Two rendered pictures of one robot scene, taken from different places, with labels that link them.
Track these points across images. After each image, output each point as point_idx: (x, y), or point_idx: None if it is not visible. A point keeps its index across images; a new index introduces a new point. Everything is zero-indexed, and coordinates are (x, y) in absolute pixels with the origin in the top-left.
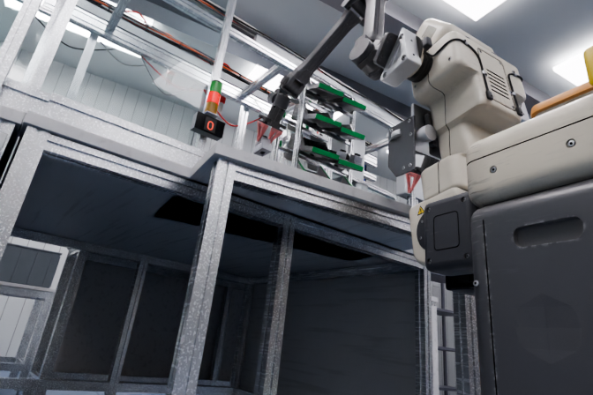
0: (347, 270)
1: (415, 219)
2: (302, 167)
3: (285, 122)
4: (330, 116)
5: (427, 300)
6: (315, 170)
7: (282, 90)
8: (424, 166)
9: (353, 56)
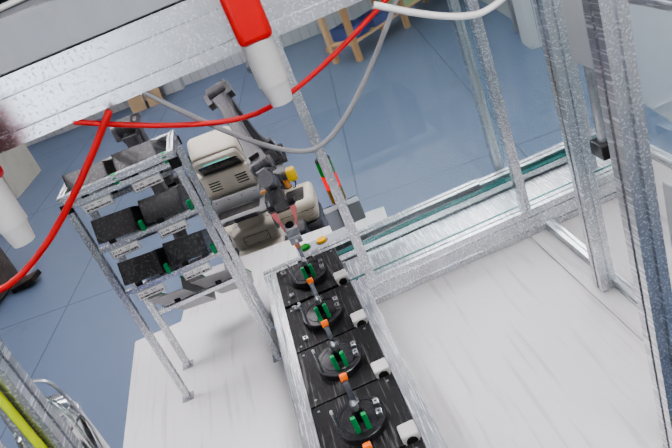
0: None
1: None
2: (234, 263)
3: (189, 215)
4: (73, 209)
5: None
6: (149, 295)
7: (271, 170)
8: None
9: (281, 153)
